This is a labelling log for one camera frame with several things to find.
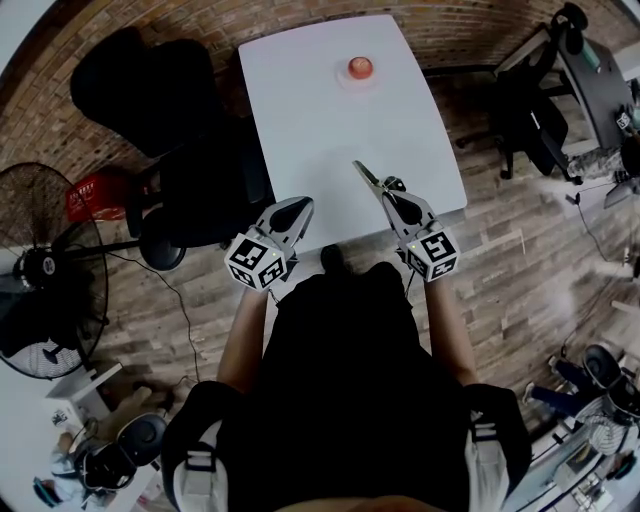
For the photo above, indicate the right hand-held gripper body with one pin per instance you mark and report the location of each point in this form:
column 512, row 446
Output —
column 430, row 255

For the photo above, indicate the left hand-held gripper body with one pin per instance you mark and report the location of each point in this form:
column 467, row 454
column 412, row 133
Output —
column 255, row 260

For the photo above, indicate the person's right forearm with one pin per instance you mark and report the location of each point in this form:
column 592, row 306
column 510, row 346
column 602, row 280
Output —
column 450, row 330

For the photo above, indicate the person's left forearm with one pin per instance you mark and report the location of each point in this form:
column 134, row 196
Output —
column 242, row 340

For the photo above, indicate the person's black shoe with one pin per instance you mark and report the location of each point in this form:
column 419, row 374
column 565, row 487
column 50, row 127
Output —
column 331, row 259

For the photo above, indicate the black high-back office chair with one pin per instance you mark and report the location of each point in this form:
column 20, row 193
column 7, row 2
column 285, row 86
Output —
column 200, row 175

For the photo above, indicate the white table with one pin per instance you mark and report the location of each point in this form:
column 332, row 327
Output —
column 320, row 125

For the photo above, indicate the person's black clothing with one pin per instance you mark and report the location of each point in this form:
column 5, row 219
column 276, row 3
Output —
column 350, row 400

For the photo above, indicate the black mesh office chair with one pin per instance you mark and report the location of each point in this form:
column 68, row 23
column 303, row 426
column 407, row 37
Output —
column 540, row 125

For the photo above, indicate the red plastic crate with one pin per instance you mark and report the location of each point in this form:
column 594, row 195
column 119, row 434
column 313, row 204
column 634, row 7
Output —
column 90, row 200

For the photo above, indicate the red apple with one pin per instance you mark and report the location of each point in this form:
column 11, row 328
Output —
column 361, row 67

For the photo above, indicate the black standing fan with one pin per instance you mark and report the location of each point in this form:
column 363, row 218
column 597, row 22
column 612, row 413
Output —
column 47, row 265

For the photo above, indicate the dark grey desk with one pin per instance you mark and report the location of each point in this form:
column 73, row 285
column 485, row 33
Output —
column 600, row 100

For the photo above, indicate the teal box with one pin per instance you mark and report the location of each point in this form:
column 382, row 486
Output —
column 591, row 55

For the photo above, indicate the white desk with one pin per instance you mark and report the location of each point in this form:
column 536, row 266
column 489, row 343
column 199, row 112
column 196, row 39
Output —
column 25, row 425

